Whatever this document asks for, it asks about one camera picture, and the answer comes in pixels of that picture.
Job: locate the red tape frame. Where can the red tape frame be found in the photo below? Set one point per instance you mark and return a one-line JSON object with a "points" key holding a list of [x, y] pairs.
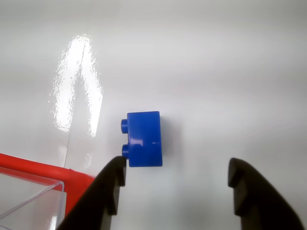
{"points": [[36, 169]]}

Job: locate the blue lego brick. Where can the blue lego brick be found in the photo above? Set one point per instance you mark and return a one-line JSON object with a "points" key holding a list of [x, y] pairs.
{"points": [[144, 139]]}

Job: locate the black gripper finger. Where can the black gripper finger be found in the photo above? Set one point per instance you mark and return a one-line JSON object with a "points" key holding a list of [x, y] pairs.
{"points": [[96, 201], [261, 203]]}

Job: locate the transparent plastic box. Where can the transparent plastic box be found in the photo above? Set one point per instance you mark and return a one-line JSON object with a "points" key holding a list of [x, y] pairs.
{"points": [[31, 206]]}

